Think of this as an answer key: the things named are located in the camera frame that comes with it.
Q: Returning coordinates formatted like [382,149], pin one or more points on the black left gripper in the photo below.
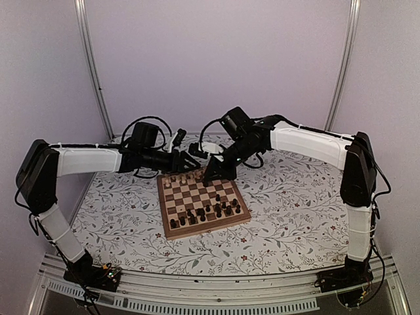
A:
[178,163]

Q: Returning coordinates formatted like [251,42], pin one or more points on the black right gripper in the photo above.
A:
[214,165]

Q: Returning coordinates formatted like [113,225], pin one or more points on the tall dark chess piece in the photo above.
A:
[190,214]

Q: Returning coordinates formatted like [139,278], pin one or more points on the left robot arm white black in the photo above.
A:
[45,163]

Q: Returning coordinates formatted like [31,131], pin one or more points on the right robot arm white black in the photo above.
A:
[352,154]

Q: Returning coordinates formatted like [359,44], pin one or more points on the row of white chess pieces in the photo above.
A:
[182,179]

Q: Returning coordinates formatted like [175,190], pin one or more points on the wooden chess board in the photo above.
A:
[175,201]

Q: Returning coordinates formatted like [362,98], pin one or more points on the floral patterned table mat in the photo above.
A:
[298,222]

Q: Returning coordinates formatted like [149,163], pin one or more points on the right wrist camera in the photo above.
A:
[204,149]

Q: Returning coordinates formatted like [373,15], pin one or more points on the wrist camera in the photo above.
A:
[204,149]
[176,140]

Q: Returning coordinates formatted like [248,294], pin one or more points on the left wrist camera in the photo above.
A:
[176,140]

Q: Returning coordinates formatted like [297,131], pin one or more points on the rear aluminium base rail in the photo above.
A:
[291,134]

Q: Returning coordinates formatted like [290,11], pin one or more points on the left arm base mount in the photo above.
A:
[105,277]

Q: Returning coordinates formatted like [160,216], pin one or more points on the front aluminium slotted rail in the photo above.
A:
[149,293]

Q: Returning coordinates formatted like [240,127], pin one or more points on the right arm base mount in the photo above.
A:
[354,276]

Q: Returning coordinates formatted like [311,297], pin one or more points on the left aluminium frame post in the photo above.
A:
[83,25]

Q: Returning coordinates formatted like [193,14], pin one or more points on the aluminium frame post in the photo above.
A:
[83,25]
[351,31]

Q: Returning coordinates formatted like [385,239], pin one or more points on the right aluminium frame post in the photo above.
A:
[351,31]

